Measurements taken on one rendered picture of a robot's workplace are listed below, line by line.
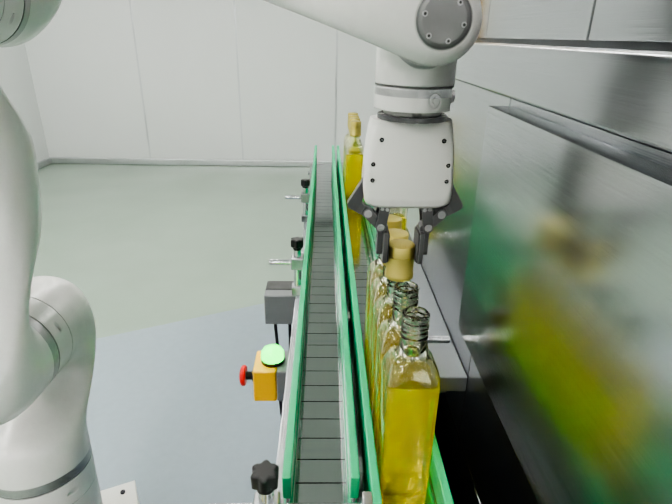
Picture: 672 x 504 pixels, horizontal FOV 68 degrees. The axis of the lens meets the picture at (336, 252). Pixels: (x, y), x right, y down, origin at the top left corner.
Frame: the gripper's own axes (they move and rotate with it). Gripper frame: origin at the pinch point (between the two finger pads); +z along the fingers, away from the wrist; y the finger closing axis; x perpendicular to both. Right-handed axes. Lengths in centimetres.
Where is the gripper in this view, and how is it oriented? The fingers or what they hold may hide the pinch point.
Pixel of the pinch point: (401, 244)
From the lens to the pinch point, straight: 60.6
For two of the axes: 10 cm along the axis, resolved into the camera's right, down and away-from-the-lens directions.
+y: -10.0, -0.1, -0.2
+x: 0.2, 4.0, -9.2
